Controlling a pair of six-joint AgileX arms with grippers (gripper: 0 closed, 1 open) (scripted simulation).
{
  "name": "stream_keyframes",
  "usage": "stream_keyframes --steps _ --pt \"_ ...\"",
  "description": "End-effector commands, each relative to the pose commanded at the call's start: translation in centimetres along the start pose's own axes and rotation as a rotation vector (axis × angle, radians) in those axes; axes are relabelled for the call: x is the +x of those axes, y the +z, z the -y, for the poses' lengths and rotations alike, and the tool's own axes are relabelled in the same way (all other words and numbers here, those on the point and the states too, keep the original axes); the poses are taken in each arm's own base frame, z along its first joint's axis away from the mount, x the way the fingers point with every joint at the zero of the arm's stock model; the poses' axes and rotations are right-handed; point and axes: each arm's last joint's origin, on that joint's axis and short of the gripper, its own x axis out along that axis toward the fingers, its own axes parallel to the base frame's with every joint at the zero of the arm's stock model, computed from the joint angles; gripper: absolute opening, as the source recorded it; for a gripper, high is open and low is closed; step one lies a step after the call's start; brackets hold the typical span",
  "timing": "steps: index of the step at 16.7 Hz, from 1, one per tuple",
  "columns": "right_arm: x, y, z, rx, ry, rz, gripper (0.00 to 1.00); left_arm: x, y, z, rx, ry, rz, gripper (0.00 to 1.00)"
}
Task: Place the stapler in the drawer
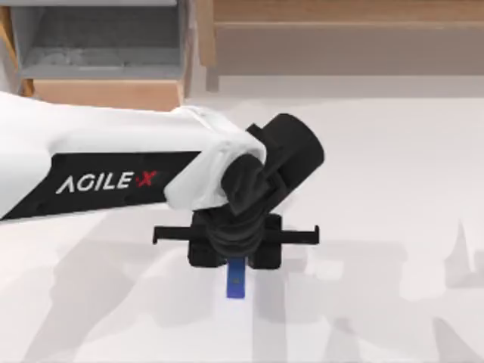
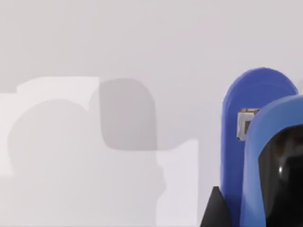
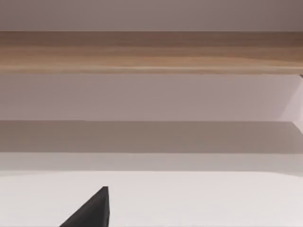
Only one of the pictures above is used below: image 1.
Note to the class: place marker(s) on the wooden open shelf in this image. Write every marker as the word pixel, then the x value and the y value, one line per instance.
pixel 340 45

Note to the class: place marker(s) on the small blue block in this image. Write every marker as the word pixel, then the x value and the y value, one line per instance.
pixel 236 281

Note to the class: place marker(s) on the pale wooden drawer front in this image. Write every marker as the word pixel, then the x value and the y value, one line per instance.
pixel 106 94

